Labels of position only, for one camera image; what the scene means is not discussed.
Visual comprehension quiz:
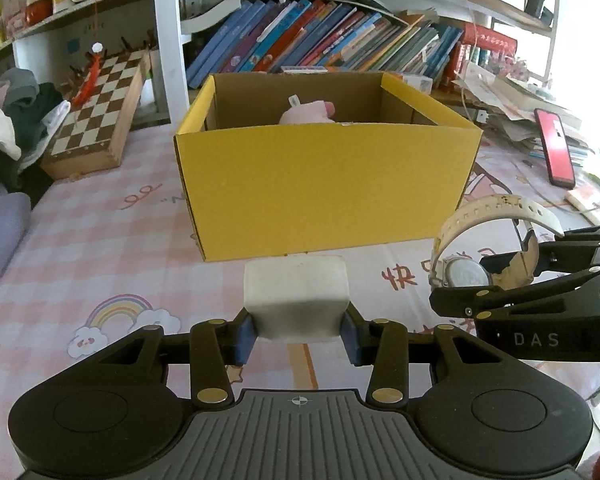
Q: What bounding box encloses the pink plush toy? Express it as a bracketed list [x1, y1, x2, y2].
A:
[278, 94, 337, 126]

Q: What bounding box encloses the pile of papers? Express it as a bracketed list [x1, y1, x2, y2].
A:
[452, 60, 593, 161]

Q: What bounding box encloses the red smartphone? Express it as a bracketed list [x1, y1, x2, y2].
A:
[534, 108, 577, 190]

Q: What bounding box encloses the pink checked printed sheet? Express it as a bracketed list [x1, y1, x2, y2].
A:
[0, 122, 600, 480]

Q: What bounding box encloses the pink white booklet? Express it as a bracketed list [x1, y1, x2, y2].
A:
[565, 182, 600, 226]

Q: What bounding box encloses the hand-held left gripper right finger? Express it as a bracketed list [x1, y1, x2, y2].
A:
[340, 305, 506, 413]

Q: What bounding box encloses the red white round jar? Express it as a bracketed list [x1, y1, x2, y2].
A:
[25, 0, 54, 26]

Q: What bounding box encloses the red tassel ornament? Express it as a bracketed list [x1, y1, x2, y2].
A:
[71, 42, 105, 107]

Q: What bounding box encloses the row of colourful books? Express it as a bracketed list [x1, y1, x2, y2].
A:
[186, 0, 518, 92]

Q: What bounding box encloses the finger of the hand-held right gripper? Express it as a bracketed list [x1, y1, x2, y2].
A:
[428, 266, 600, 318]
[480, 224, 600, 276]

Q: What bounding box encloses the thick grey-covered book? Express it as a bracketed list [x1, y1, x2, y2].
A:
[180, 0, 242, 36]

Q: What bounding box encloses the grey-blue folded cloth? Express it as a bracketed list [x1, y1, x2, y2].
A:
[0, 192, 32, 281]

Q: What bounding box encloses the pile of clothes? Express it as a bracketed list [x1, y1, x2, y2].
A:
[0, 67, 71, 196]

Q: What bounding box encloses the white wooden bookshelf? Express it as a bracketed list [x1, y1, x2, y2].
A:
[0, 0, 561, 126]

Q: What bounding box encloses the white foam block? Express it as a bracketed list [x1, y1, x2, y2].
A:
[243, 254, 352, 345]

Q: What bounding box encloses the wooden chessboard box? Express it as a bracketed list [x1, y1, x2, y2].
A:
[40, 49, 152, 181]

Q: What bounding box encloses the cream wristwatch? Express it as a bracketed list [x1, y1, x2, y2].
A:
[428, 195, 565, 291]

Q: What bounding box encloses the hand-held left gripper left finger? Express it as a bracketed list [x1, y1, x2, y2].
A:
[97, 307, 257, 413]

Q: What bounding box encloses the yellow cardboard box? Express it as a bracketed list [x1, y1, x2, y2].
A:
[174, 71, 483, 262]

